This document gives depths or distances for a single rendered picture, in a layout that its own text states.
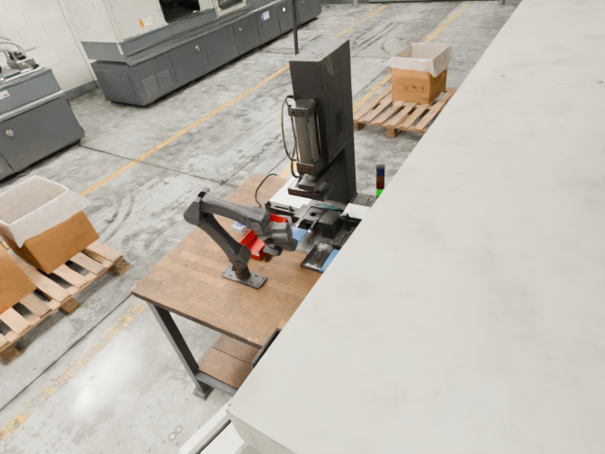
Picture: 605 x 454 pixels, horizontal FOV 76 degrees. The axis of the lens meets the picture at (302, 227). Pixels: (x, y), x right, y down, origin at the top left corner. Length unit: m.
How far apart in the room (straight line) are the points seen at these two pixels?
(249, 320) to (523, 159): 1.09
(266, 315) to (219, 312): 0.20
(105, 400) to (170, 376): 0.38
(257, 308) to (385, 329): 1.11
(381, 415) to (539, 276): 0.27
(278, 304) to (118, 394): 1.45
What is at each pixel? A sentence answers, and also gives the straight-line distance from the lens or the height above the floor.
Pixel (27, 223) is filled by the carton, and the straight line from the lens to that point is 3.38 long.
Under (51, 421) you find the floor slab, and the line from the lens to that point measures 2.87.
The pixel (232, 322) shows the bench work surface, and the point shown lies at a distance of 1.54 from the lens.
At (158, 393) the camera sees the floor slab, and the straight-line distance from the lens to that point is 2.61.
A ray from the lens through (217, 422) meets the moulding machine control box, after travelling 0.70.
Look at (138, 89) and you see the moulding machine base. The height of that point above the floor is 0.32.
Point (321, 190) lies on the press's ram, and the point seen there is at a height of 1.14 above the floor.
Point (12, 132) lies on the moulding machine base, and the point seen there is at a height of 0.50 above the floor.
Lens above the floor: 2.07
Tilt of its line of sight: 39 degrees down
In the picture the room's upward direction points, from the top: 9 degrees counter-clockwise
